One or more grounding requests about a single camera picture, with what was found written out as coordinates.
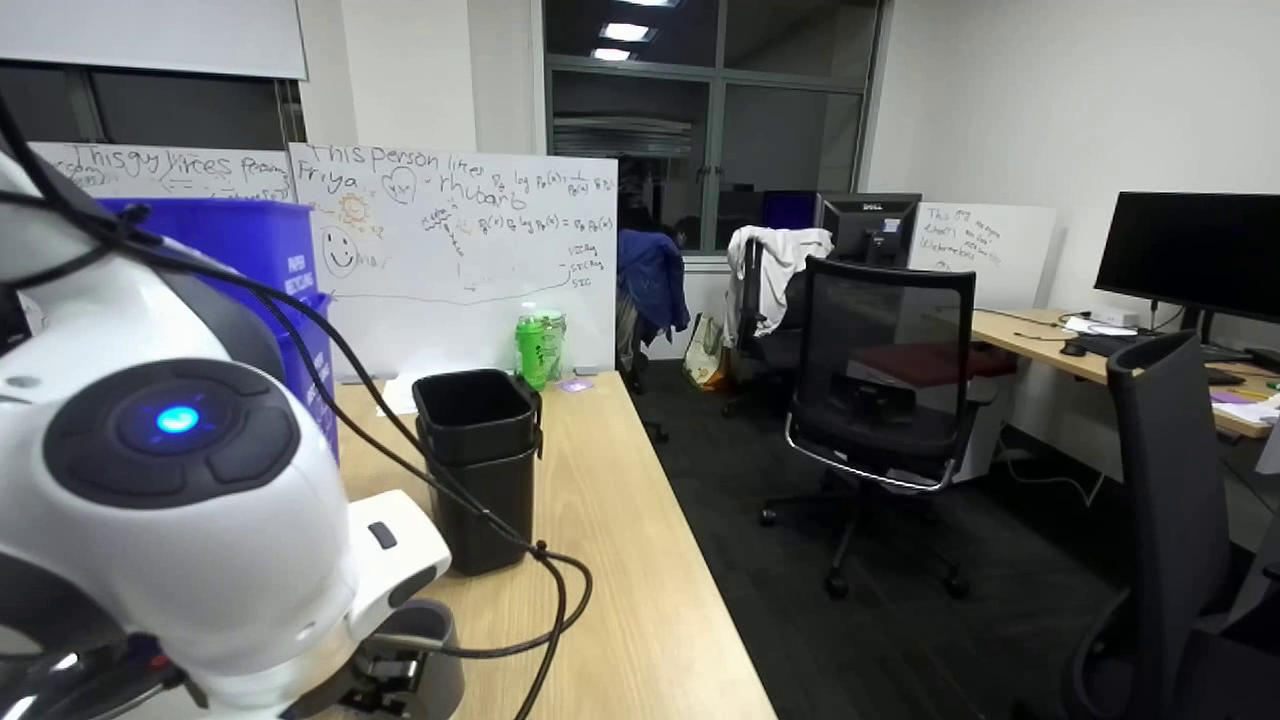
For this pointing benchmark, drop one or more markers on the whiteboard with handwriting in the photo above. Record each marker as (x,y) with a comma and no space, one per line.
(161,166)

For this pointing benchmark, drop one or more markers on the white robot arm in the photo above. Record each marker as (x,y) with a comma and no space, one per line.
(172,535)

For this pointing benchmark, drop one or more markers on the black mesh office chair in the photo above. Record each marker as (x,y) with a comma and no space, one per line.
(880,361)

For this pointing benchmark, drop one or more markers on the black chair with draped cloth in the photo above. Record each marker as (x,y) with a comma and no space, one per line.
(774,353)

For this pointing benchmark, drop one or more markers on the long wooden office desk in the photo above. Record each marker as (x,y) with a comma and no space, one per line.
(1035,332)

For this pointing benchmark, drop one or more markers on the large ceiling light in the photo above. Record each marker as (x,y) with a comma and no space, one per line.
(626,31)

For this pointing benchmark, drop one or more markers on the small ceiling light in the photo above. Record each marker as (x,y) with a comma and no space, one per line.
(611,53)

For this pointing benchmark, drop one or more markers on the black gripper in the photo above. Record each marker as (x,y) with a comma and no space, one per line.
(363,686)

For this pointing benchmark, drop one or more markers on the white papers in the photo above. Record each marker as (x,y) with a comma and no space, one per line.
(1245,409)

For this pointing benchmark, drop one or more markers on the blue cloth garment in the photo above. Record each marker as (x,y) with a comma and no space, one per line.
(650,280)

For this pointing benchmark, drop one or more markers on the white cloth garment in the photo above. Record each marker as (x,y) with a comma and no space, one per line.
(785,263)

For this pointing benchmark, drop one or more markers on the grey cylindrical vessel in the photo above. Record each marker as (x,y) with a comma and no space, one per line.
(439,666)

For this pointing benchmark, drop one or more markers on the white paper sheet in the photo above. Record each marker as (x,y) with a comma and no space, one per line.
(403,390)

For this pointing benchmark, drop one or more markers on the dark framed window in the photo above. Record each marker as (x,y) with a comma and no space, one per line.
(713,135)

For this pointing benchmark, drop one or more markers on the green plastic bottle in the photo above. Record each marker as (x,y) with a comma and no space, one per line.
(541,344)

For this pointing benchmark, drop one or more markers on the small whiteboard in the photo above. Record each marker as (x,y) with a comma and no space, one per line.
(984,255)

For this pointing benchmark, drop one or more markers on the black computer monitor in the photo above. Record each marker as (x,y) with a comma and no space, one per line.
(867,224)
(1186,255)

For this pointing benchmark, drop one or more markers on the white roller blind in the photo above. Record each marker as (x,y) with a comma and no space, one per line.
(147,32)

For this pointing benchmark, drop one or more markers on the black keyboard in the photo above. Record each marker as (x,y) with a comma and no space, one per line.
(1096,344)

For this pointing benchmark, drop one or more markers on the whiteboard with smiley drawing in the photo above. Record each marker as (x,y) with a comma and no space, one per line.
(466,240)

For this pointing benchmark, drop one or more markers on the black plastic waste bin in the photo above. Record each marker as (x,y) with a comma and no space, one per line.
(474,402)
(485,523)

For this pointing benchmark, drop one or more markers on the white pedestal cabinet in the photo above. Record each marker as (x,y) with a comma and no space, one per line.
(984,425)

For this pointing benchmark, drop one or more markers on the yellow bag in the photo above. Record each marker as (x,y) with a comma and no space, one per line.
(705,353)

